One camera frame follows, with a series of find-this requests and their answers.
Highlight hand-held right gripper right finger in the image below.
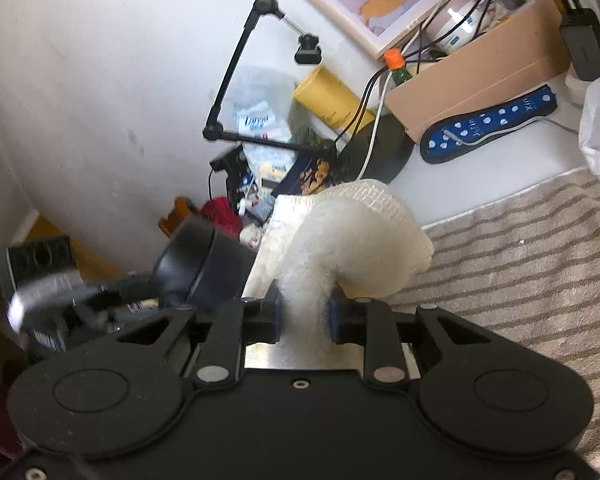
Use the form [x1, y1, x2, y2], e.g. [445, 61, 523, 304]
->
[327, 289, 487, 388]

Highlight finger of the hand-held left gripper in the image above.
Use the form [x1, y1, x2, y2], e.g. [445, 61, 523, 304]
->
[86, 273, 157, 309]

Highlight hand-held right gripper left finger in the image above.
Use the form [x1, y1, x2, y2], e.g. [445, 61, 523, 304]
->
[112, 280, 284, 389]

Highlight black thermos bottle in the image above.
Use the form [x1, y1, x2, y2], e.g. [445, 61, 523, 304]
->
[150, 217, 258, 311]

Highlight white towel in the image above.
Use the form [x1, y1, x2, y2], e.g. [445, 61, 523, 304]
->
[242, 178, 435, 351]

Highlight red knit cloth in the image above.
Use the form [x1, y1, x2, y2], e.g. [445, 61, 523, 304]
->
[200, 197, 243, 241]

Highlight blue printed snack box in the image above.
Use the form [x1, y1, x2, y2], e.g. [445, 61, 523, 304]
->
[280, 157, 338, 196]

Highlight black articulated stand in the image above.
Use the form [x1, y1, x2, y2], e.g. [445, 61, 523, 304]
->
[202, 0, 416, 186]

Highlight striped table cloth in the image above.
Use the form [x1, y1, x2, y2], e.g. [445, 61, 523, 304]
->
[380, 165, 600, 476]

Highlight white tissue packet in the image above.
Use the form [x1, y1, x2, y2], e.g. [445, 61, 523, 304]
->
[225, 65, 301, 143]

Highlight yellow cylindrical can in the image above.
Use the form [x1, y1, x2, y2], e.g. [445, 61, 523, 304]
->
[292, 65, 376, 133]

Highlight blue polka dot pad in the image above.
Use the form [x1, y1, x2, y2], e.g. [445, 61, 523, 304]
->
[420, 85, 558, 166]

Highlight green bottle orange cap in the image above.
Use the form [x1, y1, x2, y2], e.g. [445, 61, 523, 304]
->
[384, 49, 413, 86]

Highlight long cardboard box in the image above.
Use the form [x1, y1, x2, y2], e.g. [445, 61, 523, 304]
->
[382, 0, 573, 146]

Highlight white round device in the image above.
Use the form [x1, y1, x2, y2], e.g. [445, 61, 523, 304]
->
[425, 0, 491, 53]

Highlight framed photo collage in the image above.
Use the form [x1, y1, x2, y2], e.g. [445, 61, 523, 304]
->
[280, 0, 491, 58]

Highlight black charger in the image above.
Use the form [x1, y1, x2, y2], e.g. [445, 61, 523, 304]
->
[559, 7, 600, 82]

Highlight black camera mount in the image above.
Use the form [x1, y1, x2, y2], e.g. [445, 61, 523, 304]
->
[210, 145, 253, 196]

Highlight white cable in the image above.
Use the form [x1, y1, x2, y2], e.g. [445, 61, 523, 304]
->
[357, 77, 388, 183]

